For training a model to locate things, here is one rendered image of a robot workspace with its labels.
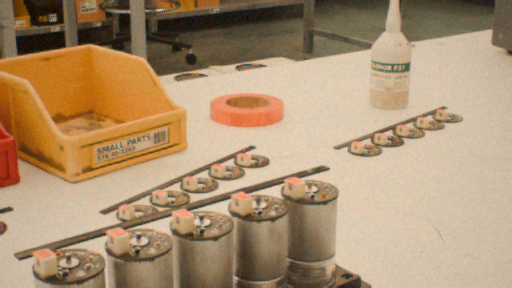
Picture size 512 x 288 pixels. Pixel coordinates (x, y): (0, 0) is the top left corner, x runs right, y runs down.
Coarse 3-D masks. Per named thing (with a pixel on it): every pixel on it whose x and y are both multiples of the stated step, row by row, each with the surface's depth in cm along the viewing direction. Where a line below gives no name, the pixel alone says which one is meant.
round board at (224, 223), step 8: (208, 216) 32; (216, 216) 32; (224, 216) 32; (216, 224) 31; (224, 224) 31; (232, 224) 31; (176, 232) 31; (192, 232) 31; (200, 232) 31; (208, 232) 31; (224, 232) 31; (200, 240) 30
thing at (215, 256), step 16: (208, 224) 31; (176, 240) 31; (192, 240) 30; (208, 240) 30; (224, 240) 31; (176, 256) 31; (192, 256) 31; (208, 256) 31; (224, 256) 31; (176, 272) 31; (192, 272) 31; (208, 272) 31; (224, 272) 31
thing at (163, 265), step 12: (132, 240) 30; (144, 240) 30; (168, 252) 29; (108, 264) 29; (120, 264) 29; (132, 264) 29; (144, 264) 29; (156, 264) 29; (168, 264) 30; (108, 276) 30; (120, 276) 29; (132, 276) 29; (144, 276) 29; (156, 276) 29; (168, 276) 30
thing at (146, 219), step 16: (288, 176) 36; (304, 176) 36; (240, 192) 34; (176, 208) 33; (192, 208) 33; (128, 224) 31; (64, 240) 30; (80, 240) 30; (16, 256) 29; (32, 256) 29
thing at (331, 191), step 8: (312, 184) 35; (320, 184) 35; (328, 184) 35; (280, 192) 35; (320, 192) 34; (328, 192) 34; (336, 192) 34; (288, 200) 34; (296, 200) 34; (304, 200) 34; (312, 200) 34; (320, 200) 34; (328, 200) 34
